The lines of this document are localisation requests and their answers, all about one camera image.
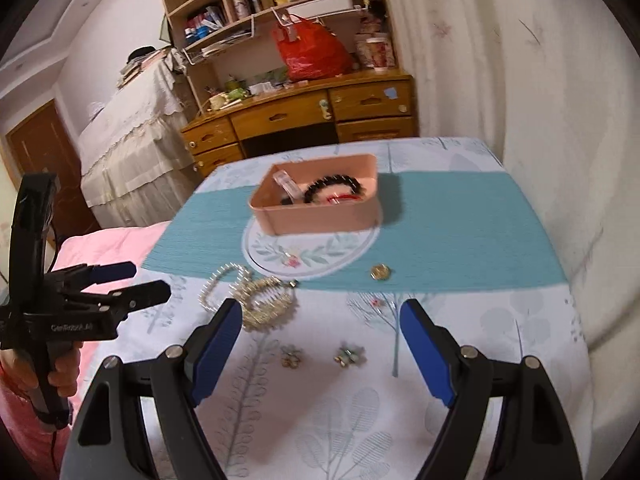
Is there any white pearl necklace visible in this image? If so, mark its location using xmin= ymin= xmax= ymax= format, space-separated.
xmin=198 ymin=262 xmax=256 ymax=316

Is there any gold leaf necklace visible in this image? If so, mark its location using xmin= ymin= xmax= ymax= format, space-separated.
xmin=228 ymin=276 xmax=301 ymax=333

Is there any gold flower earring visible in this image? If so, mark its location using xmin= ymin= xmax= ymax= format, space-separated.
xmin=281 ymin=344 xmax=303 ymax=370

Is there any silver flower earring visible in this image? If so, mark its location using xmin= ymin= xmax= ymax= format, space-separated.
xmin=333 ymin=342 xmax=366 ymax=368

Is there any round gold brooch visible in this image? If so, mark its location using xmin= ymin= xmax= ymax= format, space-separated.
xmin=370 ymin=263 xmax=392 ymax=281

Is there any person's left hand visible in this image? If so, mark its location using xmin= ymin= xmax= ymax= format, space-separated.
xmin=0 ymin=341 xmax=84 ymax=401

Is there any pink blanket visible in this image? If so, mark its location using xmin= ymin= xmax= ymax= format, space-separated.
xmin=53 ymin=222 xmax=169 ymax=411

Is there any white lace cover cloth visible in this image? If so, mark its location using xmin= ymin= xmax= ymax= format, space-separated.
xmin=77 ymin=49 xmax=201 ymax=229

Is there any brown wooden door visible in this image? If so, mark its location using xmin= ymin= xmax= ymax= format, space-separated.
xmin=6 ymin=100 xmax=100 ymax=240

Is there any floral teal bedspread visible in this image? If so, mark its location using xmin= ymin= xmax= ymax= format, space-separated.
xmin=93 ymin=138 xmax=593 ymax=479

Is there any pink plastic tray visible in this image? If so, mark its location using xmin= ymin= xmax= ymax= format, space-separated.
xmin=248 ymin=154 xmax=382 ymax=236

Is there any wooden bookshelf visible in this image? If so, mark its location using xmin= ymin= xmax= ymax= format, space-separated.
xmin=152 ymin=0 xmax=402 ymax=111

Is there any red plastic bag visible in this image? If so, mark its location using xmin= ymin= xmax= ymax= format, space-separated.
xmin=272 ymin=14 xmax=354 ymax=82

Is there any wooden desk with drawers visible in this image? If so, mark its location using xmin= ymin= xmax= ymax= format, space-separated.
xmin=182 ymin=70 xmax=418 ymax=178

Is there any red patterned cup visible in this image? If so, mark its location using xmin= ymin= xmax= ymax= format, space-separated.
xmin=367 ymin=37 xmax=388 ymax=72

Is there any white floral curtain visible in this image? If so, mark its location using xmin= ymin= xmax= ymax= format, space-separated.
xmin=390 ymin=0 xmax=639 ymax=479

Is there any black bead bracelet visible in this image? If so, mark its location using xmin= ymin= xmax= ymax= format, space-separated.
xmin=302 ymin=173 xmax=366 ymax=205

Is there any white wire basket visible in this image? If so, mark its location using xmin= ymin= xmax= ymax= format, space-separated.
xmin=181 ymin=16 xmax=256 ymax=66

